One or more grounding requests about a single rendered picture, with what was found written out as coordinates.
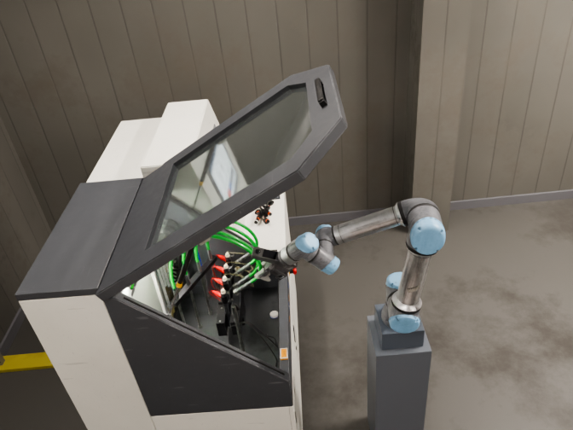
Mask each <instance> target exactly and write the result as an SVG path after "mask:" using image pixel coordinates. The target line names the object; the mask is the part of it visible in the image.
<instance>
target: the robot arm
mask: <svg viewBox="0 0 573 430"><path fill-rule="evenodd" d="M399 225H402V226H404V227H406V226H408V235H407V239H406V243H405V244H406V248H407V249H408V253H407V257H406V260H405V264H404V267H403V271H402V272H395V273H392V274H391V275H388V277H387V279H386V283H385V284H386V298H385V305H384V307H383V309H382V311H381V318H382V321H383V323H384V324H385V325H386V326H388V327H389V328H392V329H393V330H394V331H396V332H398V333H403V334H407V333H411V332H414V331H415V330H416V329H418V327H419V326H420V319H419V314H420V309H421V306H422V301H421V298H420V294H421V291H422V288H423V285H424V282H425V277H426V273H427V271H428V267H429V264H430V262H431V256H433V255H435V254H436V253H437V251H439V250H440V249H441V248H442V247H443V245H444V243H445V236H446V234H445V229H444V227H443V222H442V219H441V215H440V212H439V209H438V207H437V205H436V204H435V203H434V202H432V201H431V200H428V199H425V198H412V199H407V200H402V201H399V202H397V203H396V205H395V206H392V207H389V208H386V209H384V210H381V211H378V212H374V213H371V214H368V215H366V216H363V217H360V218H356V219H353V220H351V221H348V222H345V223H342V224H338V225H335V226H333V227H332V226H330V225H328V224H322V225H320V226H319V227H317V229H316V231H315V234H312V233H310V232H306V233H304V234H302V235H300V236H298V237H297V238H296V239H295V240H294V241H292V242H290V243H289V244H288V245H286V246H285V247H283V248H282V249H281V250H280V251H279V252H277V251H273V250H269V249H265V248H261V247H254V248H253V250H252V259H256V260H260V261H263V262H262V263H261V264H262V267H263V268H262V269H261V270H260V271H258V267H257V271H256V272H257V274H255V276H254V278H256V279H262V280H265V281H267V282H269V281H270V280H271V279H270V278H269V276H270V273H272V274H273V275H274V276H276V279H278V280H281V279H283V278H284V277H286V276H287V274H288V272H289V271H291V270H293V269H294V268H296V267H297V265H298V261H299V260H301V259H304V260H306V261H307V262H309V263H310V264H312V265H314V266H315V267H316V268H317V269H319V270H320V271H323V272H325V273H326V274H328V275H331V274H333V273H334V272H335V271H336V270H337V269H338V267H339V264H340V260H339V258H337V257H336V256H334V255H333V247H334V246H337V245H339V244H342V243H345V242H348V241H353V240H355V239H358V238H362V237H364V236H367V235H371V234H374V233H378V232H380V231H383V230H387V229H390V228H394V227H397V226H399ZM281 277H282V278H281Z"/></svg>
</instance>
